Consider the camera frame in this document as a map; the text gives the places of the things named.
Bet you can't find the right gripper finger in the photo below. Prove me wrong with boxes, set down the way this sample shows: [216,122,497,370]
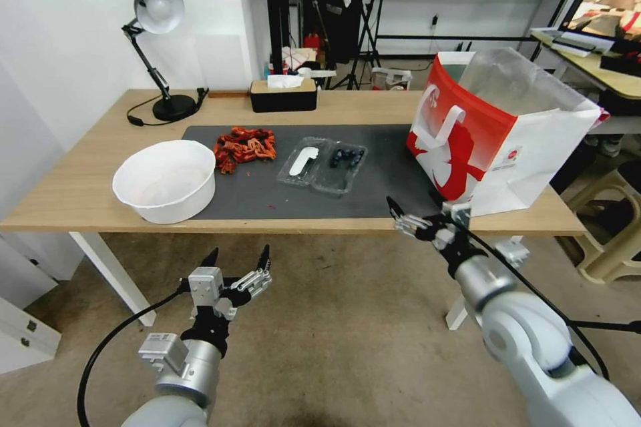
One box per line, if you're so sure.
[385,195,431,241]

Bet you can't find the clear plastic takeout container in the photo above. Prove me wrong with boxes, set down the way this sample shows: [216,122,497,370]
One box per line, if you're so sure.
[276,135,369,198]

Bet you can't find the red and white takeout bag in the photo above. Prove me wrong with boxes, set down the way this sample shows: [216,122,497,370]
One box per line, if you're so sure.
[405,46,603,218]

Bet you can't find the white label on container lid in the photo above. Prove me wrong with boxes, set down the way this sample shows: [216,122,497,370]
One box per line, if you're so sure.
[288,145,321,178]

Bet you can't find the black tissue box wooden lid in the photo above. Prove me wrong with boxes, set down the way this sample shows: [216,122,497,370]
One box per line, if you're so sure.
[249,79,319,114]

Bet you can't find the dark grey table mat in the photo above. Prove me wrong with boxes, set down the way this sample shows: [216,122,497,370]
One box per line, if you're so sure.
[180,124,451,221]

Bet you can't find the large white paper bowl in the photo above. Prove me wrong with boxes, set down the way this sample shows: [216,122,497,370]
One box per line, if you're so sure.
[112,139,218,226]

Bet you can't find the dark blueberries cluster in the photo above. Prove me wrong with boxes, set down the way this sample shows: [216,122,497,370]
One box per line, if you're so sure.
[327,145,366,168]

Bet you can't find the red crayfish pile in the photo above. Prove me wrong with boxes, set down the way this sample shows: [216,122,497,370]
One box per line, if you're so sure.
[213,126,278,177]

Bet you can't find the white basket on floor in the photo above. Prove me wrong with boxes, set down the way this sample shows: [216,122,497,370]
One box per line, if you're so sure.
[371,66,413,92]

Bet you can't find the beige plastic stool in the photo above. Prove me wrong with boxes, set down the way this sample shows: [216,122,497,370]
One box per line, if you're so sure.
[560,160,641,284]

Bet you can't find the wooden table with white legs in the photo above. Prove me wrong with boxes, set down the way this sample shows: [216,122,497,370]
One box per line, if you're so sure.
[0,88,588,333]

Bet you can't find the black tripod stand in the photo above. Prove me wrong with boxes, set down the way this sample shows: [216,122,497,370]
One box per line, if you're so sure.
[344,0,397,91]

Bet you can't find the white tissue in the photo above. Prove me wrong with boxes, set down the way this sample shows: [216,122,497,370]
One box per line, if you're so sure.
[266,74,304,90]

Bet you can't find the white drawer cabinet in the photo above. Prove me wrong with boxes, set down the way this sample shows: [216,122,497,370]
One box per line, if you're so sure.
[0,234,87,376]

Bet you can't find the pale yellow side desk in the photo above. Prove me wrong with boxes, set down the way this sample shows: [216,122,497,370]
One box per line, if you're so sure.
[529,28,641,133]

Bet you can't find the black keyboard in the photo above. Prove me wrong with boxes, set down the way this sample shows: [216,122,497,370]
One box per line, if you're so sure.
[550,30,613,57]

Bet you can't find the black desk lamp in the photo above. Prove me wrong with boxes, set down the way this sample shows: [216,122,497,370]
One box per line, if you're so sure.
[121,0,198,123]

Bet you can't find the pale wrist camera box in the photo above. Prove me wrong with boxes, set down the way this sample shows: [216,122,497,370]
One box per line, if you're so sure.
[188,266,225,309]
[441,201,475,232]

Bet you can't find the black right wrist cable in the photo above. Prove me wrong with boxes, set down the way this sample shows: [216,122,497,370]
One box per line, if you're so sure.
[444,207,611,381]

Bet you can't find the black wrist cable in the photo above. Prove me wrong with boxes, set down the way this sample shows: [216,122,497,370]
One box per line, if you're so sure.
[444,207,611,381]
[76,280,192,427]

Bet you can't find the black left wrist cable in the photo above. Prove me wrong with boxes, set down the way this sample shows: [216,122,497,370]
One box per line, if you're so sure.
[76,280,192,427]

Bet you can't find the black lamp cable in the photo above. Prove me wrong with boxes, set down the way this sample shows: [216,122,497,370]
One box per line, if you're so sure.
[126,88,210,127]

